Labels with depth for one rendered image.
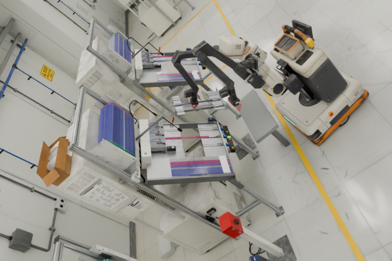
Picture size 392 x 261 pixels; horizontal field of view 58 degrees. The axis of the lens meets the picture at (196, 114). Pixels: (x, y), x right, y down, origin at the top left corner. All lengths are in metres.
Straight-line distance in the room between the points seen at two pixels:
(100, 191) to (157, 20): 5.13
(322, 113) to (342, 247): 1.14
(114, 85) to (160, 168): 1.38
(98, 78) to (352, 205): 2.72
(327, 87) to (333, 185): 0.85
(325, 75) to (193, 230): 1.82
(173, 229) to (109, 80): 1.70
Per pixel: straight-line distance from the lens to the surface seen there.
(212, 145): 3.17
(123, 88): 3.99
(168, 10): 7.43
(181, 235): 3.47
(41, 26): 5.85
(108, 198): 2.95
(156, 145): 3.03
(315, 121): 3.36
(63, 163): 2.82
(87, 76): 3.93
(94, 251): 2.16
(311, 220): 3.29
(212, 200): 3.14
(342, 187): 3.29
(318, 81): 3.17
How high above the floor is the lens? 2.76
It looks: 33 degrees down
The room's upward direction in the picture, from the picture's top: 52 degrees counter-clockwise
